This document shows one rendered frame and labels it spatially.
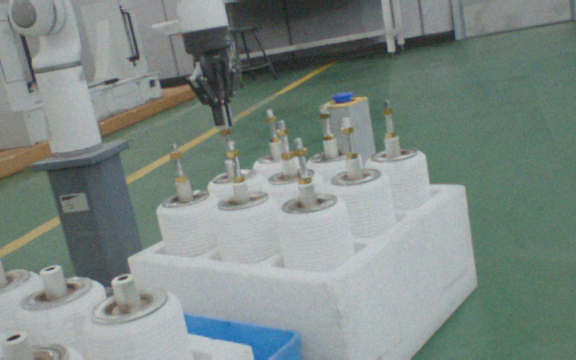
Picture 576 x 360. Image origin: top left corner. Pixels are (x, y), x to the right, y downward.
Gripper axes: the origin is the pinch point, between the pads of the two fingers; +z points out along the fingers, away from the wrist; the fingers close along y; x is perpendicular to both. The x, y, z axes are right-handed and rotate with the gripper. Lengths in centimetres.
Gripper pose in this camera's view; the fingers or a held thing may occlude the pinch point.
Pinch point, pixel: (222, 116)
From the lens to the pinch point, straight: 110.2
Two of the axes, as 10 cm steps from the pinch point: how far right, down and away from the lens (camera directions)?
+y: 4.3, -2.9, 8.5
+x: -8.8, 0.5, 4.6
